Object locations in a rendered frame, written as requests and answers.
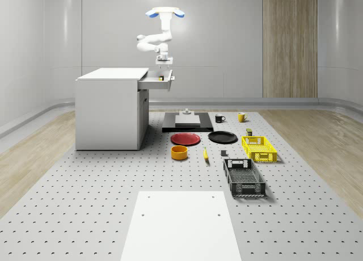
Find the dark grey basket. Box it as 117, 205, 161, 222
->
222, 158, 267, 198

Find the black plate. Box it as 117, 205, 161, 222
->
208, 130, 238, 144

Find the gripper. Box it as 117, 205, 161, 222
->
155, 55, 174, 68

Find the white cabinet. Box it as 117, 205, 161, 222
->
75, 67, 150, 151

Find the white drawer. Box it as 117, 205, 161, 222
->
137, 69, 176, 92

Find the yellow bowl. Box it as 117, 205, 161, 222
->
170, 145, 189, 161

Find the red plate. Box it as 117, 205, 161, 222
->
170, 132, 201, 146

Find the yellow basket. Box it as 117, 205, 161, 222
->
241, 135, 278, 163

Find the black stove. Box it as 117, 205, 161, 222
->
162, 108, 214, 133

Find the white board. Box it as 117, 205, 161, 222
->
120, 191, 242, 261

